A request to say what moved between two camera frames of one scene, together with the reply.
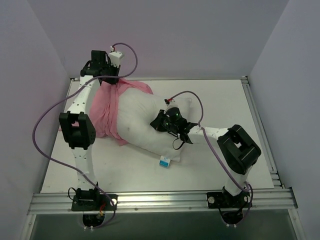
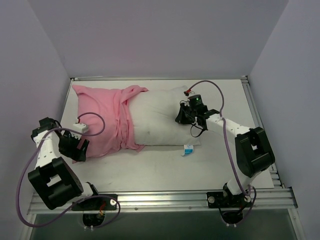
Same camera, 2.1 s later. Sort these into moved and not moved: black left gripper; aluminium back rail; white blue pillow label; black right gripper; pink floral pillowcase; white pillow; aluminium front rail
Moved: pink floral pillowcase; black right gripper; white pillow; white blue pillow label; black left gripper
Not moved: aluminium back rail; aluminium front rail
